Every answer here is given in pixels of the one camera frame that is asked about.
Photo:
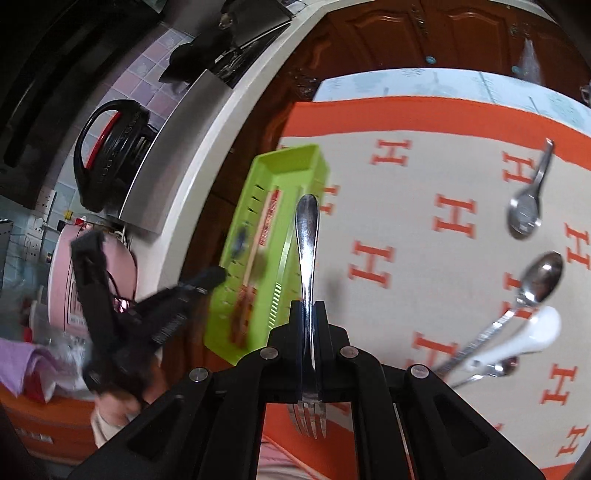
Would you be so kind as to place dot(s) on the person's left hand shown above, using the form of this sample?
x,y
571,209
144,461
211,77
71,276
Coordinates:
x,y
115,413

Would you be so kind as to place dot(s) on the short metal spoon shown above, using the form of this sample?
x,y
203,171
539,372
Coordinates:
x,y
528,207

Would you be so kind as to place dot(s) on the metal fork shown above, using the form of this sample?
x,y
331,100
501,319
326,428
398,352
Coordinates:
x,y
307,240

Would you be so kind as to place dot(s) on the orange storage box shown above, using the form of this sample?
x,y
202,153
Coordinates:
x,y
41,424

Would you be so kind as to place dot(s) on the stainless steel gas stove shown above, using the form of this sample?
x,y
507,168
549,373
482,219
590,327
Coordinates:
x,y
175,138

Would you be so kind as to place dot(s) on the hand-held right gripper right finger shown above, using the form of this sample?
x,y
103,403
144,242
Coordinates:
x,y
322,332

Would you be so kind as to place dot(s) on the black pressure cooker lid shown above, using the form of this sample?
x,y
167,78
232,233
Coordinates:
x,y
111,152

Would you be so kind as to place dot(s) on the blue round hook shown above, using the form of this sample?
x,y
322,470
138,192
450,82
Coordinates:
x,y
431,60

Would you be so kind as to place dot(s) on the light blue tablecloth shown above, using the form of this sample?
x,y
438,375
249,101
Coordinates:
x,y
415,83

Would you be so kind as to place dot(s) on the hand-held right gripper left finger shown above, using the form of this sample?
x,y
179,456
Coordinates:
x,y
295,332

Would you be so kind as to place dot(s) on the orange beige printed blanket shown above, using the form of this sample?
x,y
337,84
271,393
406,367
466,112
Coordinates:
x,y
415,207

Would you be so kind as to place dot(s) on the pile of mixed chopsticks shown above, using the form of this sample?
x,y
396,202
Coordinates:
x,y
263,230

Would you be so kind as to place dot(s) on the green plastic tray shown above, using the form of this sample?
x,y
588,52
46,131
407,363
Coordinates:
x,y
295,170

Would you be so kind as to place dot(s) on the black pan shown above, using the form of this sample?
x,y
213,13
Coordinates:
x,y
198,53

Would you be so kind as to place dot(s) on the clear plastic bag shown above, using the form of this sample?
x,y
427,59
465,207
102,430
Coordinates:
x,y
528,60

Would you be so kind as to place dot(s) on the white countertop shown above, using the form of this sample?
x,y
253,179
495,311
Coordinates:
x,y
207,138

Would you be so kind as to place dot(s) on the pink kitchen appliance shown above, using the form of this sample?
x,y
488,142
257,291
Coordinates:
x,y
64,277

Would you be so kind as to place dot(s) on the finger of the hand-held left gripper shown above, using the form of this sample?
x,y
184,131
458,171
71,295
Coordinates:
x,y
194,286

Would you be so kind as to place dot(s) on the long metal spoon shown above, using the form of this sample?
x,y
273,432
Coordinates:
x,y
542,274

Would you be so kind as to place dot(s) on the small metal spoon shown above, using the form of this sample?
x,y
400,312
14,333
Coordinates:
x,y
505,364

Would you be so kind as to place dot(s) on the pink clothing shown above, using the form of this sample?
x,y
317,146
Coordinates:
x,y
286,461

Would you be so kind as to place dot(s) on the dark range hood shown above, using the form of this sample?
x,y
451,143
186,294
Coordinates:
x,y
55,60

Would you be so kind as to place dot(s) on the white ceramic spoon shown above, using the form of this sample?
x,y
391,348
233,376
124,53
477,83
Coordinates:
x,y
531,334

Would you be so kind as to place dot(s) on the purple cloth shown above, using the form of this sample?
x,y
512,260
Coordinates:
x,y
23,364

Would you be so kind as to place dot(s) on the white wall socket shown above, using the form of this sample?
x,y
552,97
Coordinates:
x,y
47,199
33,240

